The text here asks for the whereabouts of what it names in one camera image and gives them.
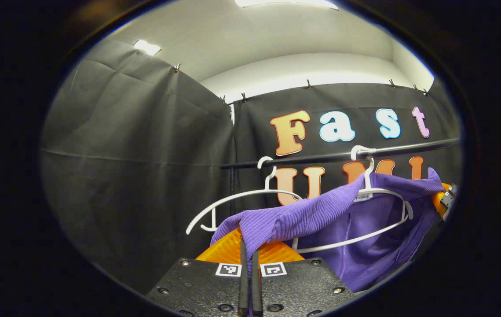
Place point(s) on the black backdrop cloth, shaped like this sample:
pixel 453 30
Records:
pixel 136 176

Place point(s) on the black clothes rack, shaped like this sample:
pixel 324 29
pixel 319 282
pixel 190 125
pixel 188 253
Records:
pixel 320 158

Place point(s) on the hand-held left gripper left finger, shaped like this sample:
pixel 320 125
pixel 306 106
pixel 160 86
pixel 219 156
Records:
pixel 243 281

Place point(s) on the row of small backdrop clips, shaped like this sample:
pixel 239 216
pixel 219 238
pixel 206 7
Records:
pixel 309 84

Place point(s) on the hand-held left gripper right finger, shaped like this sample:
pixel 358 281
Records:
pixel 256 281

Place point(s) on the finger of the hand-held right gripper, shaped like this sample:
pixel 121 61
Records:
pixel 439 200

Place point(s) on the rectangular ceiling light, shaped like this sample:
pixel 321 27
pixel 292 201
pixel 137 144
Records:
pixel 147 47

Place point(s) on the white plastic hanger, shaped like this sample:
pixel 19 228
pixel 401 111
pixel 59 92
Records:
pixel 270 178
pixel 369 174

